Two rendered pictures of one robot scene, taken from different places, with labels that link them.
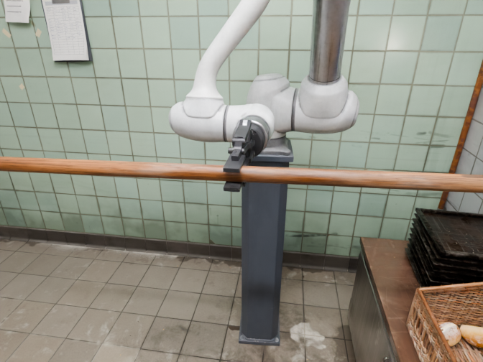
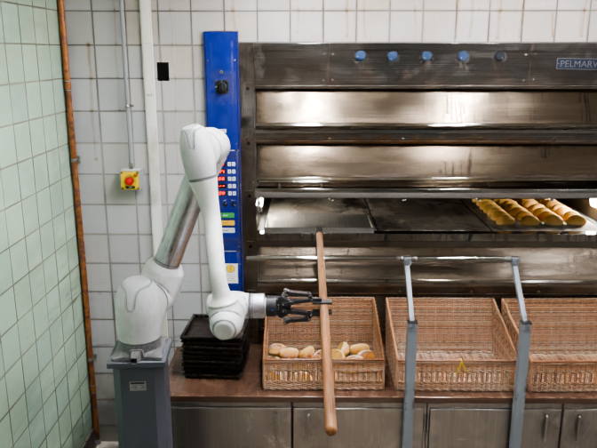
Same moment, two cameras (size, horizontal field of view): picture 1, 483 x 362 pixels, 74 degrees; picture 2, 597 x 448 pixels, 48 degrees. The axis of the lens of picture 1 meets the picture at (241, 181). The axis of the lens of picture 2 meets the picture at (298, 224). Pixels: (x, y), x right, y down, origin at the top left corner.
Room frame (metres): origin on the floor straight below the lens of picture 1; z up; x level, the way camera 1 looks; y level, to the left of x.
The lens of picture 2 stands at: (0.94, 2.25, 2.07)
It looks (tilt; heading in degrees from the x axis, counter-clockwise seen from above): 14 degrees down; 262
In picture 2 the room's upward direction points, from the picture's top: straight up
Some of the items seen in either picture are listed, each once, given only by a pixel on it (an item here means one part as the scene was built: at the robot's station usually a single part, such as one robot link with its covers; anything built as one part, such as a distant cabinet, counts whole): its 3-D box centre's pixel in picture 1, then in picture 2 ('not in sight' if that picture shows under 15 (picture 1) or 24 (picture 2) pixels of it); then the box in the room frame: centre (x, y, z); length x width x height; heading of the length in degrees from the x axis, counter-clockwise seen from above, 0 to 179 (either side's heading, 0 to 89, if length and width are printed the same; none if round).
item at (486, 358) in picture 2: not in sight; (447, 341); (-0.17, -0.62, 0.72); 0.56 x 0.49 x 0.28; 172
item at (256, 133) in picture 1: (246, 144); (278, 306); (0.70, -0.01, 1.18); 0.09 x 0.07 x 0.08; 171
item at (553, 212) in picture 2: not in sight; (525, 208); (-0.83, -1.24, 1.21); 0.61 x 0.48 x 0.06; 82
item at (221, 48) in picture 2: not in sight; (243, 210); (0.72, -1.96, 1.07); 1.93 x 0.16 x 2.15; 82
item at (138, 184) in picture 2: not in sight; (131, 179); (1.30, -1.07, 1.46); 0.10 x 0.07 x 0.10; 172
